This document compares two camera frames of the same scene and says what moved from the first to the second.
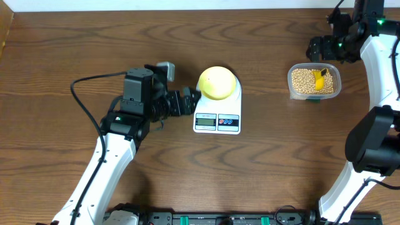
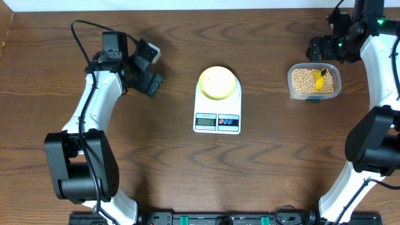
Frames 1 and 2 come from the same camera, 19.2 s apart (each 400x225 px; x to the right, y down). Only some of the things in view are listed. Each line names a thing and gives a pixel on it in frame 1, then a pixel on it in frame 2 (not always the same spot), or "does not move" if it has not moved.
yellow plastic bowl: [217, 82] does not move
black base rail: [282, 216] does not move
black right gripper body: [338, 49] does not move
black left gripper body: [168, 105] to [139, 80]
